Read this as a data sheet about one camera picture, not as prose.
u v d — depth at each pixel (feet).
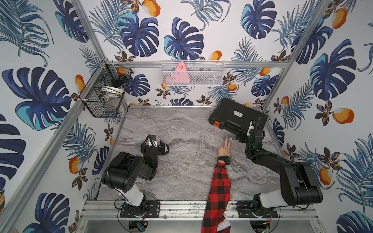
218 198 2.47
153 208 2.49
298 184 1.46
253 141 2.30
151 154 2.31
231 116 3.50
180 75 2.96
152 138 2.62
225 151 2.98
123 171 1.56
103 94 2.75
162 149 2.89
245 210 2.40
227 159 2.92
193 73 3.03
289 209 2.49
